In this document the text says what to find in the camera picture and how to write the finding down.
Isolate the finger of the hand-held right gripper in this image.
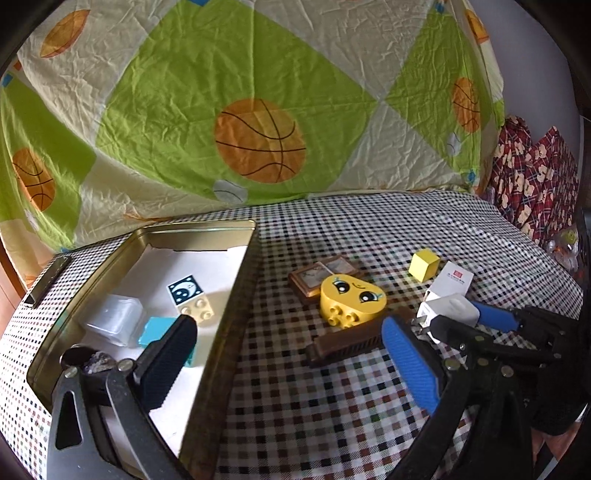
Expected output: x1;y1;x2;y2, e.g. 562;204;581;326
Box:
418;315;555;367
470;300;578;340

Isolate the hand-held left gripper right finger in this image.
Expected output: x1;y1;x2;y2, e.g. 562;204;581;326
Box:
381;315;536;480

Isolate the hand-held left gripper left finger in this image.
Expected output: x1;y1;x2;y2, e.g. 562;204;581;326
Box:
46;315;198;480

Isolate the white charger plug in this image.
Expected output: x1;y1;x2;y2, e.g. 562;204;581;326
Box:
416;295;481;340

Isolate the blue bear print cube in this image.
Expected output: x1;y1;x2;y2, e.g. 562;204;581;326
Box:
139;316;197;367

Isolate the white rectangular box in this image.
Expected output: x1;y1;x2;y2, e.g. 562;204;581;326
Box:
422;261;476;305

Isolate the gold tin box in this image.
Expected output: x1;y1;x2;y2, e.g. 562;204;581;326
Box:
25;219;259;480

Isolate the small yellow cube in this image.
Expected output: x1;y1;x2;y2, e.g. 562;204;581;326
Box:
409;249;440;282

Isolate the clear plastic box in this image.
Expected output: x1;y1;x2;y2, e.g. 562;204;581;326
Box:
84;295;147;347

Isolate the brown comb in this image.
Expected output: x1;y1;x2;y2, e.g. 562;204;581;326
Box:
305;308;419;368

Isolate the moon print toy block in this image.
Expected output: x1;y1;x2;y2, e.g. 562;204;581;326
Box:
166;274;216;324

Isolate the yellow face toy block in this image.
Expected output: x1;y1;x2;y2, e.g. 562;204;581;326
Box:
320;273;387;329

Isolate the dark round trinket with crystals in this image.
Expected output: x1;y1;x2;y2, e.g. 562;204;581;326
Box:
61;347;115;376

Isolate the brown picture card case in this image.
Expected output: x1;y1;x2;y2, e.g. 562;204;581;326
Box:
288;255;363;305

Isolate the white paper sheet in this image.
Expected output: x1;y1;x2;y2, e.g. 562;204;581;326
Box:
99;244;250;457

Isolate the clear plastic wrapped item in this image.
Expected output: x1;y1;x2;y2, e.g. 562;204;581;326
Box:
547;226;581;273

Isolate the checkered bed sheet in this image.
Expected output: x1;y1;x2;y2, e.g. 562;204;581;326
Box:
0;191;587;480

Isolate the red plaid bear cloth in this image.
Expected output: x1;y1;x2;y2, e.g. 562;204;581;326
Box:
482;115;583;247

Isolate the metal bar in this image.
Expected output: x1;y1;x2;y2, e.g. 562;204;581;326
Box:
25;256;71;308

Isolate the basketball print blanket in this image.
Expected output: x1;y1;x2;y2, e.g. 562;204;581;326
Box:
0;0;506;259

